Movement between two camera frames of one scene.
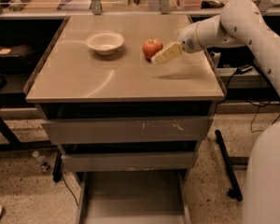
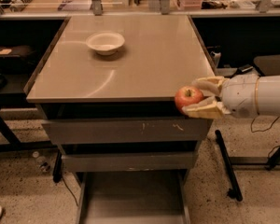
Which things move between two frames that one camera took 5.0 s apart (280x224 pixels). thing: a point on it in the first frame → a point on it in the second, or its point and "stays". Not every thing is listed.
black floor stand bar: x=235 y=191 stays
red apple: x=150 y=47 → x=188 y=95
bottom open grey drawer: x=133 y=197 stays
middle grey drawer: x=183 y=161 stays
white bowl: x=105 y=43 stays
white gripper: x=188 y=37 → x=240 y=95
